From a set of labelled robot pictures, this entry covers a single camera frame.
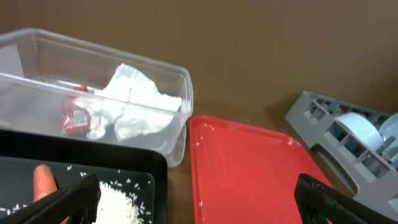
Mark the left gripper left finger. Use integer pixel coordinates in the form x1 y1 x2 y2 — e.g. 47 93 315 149
1 174 101 224

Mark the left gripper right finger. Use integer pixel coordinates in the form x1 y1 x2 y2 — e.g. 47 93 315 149
294 174 397 224

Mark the white rice pile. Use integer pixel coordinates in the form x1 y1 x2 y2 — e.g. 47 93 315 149
0 164 153 224

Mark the orange carrot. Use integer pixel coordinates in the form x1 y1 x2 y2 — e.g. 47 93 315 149
32 164 71 224

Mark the red snack wrapper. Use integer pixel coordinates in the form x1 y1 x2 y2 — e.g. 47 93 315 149
62 95 91 135

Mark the light blue bowl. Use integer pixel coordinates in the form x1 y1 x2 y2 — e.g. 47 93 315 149
335 112 384 151

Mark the light blue plate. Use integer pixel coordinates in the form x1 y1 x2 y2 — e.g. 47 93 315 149
379 113 398 147

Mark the white napkin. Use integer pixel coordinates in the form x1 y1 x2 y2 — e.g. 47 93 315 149
73 63 182 141

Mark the grey dishwasher rack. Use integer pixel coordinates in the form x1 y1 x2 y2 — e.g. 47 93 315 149
285 91 397 220

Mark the black plastic tray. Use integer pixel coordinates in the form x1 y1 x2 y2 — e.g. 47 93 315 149
1 130 168 224

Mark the red serving tray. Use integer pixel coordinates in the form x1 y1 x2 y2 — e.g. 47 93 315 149
189 116 330 224

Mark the clear plastic bin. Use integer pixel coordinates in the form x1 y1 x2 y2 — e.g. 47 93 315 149
1 29 193 167

